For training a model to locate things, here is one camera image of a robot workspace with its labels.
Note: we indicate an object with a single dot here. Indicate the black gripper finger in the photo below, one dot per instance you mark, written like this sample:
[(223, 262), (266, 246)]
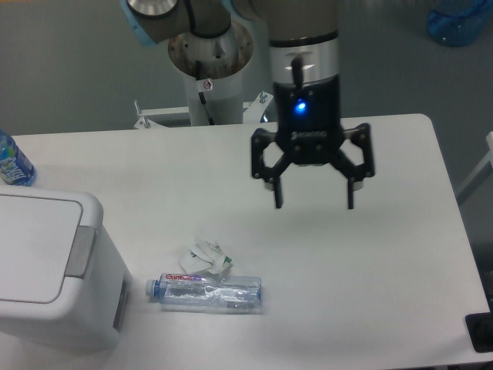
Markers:
[(359, 136), (259, 141)]

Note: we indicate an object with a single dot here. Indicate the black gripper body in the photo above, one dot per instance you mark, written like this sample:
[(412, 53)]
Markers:
[(309, 128)]

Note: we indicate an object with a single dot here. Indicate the white push-lid trash can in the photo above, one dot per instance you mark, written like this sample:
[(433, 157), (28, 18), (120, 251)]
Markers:
[(63, 281)]

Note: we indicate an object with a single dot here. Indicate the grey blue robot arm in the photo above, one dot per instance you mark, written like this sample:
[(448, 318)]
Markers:
[(306, 29)]

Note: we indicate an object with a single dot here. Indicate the crumpled white paper carton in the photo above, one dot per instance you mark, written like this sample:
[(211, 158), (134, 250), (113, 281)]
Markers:
[(204, 257)]

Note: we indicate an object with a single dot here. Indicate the large blue water jug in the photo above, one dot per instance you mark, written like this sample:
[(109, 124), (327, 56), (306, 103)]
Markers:
[(457, 23)]

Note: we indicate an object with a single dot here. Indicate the crushed clear plastic bottle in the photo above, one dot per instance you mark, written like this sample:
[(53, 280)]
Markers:
[(206, 293)]

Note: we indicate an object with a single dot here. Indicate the black device at table edge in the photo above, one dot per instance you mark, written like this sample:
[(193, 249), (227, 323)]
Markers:
[(480, 331)]

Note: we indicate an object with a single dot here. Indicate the blue labelled water bottle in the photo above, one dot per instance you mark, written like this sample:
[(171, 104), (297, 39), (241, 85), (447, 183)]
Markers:
[(16, 168)]

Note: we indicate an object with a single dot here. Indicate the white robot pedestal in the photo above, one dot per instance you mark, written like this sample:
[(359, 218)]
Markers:
[(212, 71)]

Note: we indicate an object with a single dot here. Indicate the white frame at right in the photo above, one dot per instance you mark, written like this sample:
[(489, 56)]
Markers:
[(478, 175)]

